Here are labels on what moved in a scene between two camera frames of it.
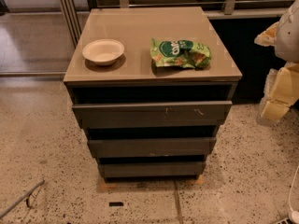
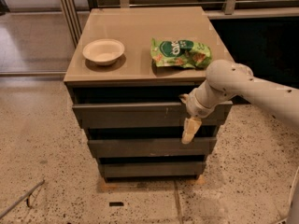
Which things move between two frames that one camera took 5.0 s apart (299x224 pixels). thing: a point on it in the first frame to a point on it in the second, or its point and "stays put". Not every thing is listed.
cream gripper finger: (275, 109) to (192, 126)
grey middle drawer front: (150, 147) stays put
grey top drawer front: (173, 115) stays put
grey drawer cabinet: (150, 87) stays put
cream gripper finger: (267, 37) to (184, 98)
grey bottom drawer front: (152, 169) stays put
